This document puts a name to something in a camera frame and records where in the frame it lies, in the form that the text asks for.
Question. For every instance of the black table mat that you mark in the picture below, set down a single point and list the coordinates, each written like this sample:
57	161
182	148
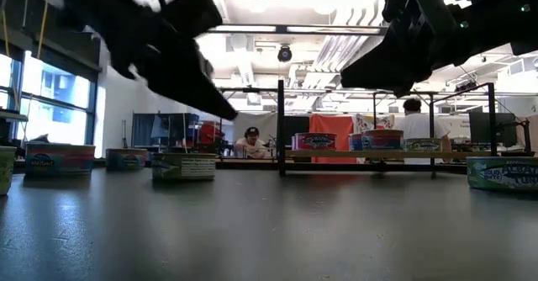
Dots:
269	230

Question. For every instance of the wooden shelf board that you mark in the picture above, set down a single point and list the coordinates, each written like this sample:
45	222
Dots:
378	155

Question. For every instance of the white hanging sheet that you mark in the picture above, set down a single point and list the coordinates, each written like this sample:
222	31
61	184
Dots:
260	121

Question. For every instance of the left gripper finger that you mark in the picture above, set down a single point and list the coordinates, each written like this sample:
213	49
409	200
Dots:
185	83

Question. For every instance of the large window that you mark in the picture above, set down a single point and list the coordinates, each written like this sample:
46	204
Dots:
54	100

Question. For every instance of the black television screen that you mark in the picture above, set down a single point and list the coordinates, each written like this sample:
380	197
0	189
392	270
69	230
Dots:
296	125

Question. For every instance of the person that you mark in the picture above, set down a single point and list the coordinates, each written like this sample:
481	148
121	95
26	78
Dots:
416	125
251	143

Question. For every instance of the round white ceiling lamp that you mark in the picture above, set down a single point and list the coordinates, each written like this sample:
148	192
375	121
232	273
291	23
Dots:
257	3

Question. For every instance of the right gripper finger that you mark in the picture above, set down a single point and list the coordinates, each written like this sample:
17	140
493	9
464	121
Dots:
378	70

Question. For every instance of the black metal shelf frame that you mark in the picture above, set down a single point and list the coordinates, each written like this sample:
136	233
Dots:
281	125

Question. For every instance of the black aluminium table frame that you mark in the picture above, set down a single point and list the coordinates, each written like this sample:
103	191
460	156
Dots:
282	29

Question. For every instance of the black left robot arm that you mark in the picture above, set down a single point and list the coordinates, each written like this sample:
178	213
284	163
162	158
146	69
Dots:
96	3

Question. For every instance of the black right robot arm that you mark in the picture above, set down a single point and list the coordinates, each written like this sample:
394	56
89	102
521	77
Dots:
504	16

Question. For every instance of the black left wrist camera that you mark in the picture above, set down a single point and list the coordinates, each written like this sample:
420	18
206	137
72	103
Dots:
193	12

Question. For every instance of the orange hanging cloth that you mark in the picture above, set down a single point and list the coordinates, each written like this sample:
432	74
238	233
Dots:
336	123

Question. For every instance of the blue partition cart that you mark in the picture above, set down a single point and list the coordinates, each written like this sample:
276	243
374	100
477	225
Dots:
166	129

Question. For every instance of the red label seafood can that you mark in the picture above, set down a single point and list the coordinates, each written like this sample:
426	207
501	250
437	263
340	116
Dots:
315	141

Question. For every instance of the blue label seafood can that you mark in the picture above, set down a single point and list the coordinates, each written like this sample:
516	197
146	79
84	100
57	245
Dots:
382	139
59	160
355	142
126	159

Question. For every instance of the patterned colourful cloth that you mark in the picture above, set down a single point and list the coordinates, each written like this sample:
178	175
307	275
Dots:
372	121

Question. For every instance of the red bulky object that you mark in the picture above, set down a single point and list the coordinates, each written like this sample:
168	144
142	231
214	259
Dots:
209	133

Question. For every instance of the black desktop monitor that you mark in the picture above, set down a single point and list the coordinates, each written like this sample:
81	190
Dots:
492	127

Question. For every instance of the green label tuna can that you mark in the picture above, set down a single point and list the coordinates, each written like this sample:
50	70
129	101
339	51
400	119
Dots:
422	145
183	166
5	169
502	173

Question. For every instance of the black round ceiling camera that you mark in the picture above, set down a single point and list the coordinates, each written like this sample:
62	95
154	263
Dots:
284	54

